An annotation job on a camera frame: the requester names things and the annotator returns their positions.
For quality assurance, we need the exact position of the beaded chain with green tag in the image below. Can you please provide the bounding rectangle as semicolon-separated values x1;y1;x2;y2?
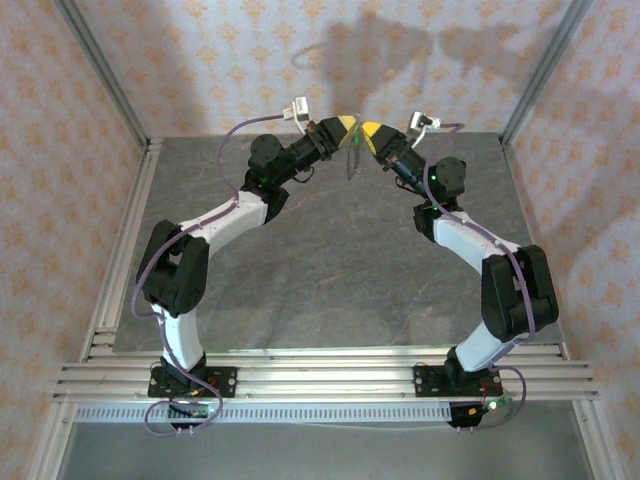
344;127;366;184

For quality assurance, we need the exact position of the small circuit board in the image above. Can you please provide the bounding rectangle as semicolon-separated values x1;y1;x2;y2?
467;397;516;419
167;401;224;421

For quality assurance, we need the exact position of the grey metal lower panel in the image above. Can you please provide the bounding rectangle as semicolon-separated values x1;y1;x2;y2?
53;419;599;480

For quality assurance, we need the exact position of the aluminium frame post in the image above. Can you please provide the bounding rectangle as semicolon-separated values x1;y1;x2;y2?
53;0;152;151
499;0;595;147

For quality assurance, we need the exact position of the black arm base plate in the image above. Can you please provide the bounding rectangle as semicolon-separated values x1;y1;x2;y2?
413;364;503;400
148;366;238;400

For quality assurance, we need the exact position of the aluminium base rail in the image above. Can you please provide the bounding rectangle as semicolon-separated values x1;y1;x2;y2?
52;343;601;402

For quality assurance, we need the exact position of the black cable bracket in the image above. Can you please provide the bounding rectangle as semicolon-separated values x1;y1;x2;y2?
446;402;494;434
167;418;201;437

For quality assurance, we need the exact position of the white slotted cable duct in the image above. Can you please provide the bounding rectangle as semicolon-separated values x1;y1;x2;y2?
73;402;454;425

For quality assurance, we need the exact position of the aluminium frame leg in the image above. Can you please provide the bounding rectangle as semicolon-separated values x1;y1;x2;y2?
569;399;617;480
23;399;76;480

